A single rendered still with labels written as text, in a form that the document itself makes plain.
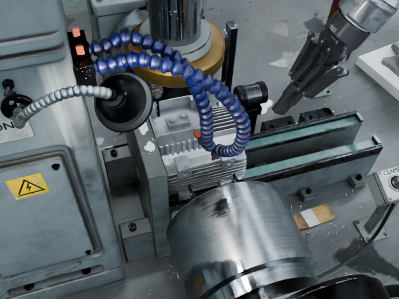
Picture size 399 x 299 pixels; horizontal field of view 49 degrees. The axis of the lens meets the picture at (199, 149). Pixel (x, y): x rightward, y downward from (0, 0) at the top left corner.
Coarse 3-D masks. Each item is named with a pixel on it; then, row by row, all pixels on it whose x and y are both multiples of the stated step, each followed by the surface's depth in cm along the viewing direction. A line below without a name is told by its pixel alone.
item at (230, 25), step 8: (232, 24) 96; (224, 32) 98; (232, 32) 96; (224, 40) 101; (232, 40) 98; (232, 48) 100; (224, 56) 103; (232, 56) 102; (224, 64) 105; (232, 64) 104; (224, 72) 106; (232, 72) 106; (224, 80) 107
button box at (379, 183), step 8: (392, 168) 94; (368, 176) 96; (376, 176) 93; (384, 176) 93; (392, 176) 93; (368, 184) 97; (376, 184) 94; (384, 184) 92; (376, 192) 95; (384, 192) 92; (392, 192) 92; (376, 200) 95; (384, 200) 92; (392, 200) 91
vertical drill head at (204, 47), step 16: (160, 0) 67; (176, 0) 67; (192, 0) 68; (160, 16) 70; (176, 16) 69; (192, 16) 70; (144, 32) 76; (160, 32) 72; (176, 32) 71; (192, 32) 73; (208, 32) 77; (128, 48) 77; (176, 48) 73; (192, 48) 74; (208, 48) 76; (224, 48) 78; (192, 64) 74; (208, 64) 74; (160, 80) 74; (176, 80) 74; (160, 96) 81
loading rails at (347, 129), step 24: (312, 120) 123; (336, 120) 124; (360, 120) 123; (264, 144) 118; (288, 144) 121; (312, 144) 125; (336, 144) 129; (360, 144) 119; (264, 168) 113; (288, 168) 112; (312, 168) 114; (336, 168) 119; (360, 168) 123; (288, 192) 120; (312, 192) 120
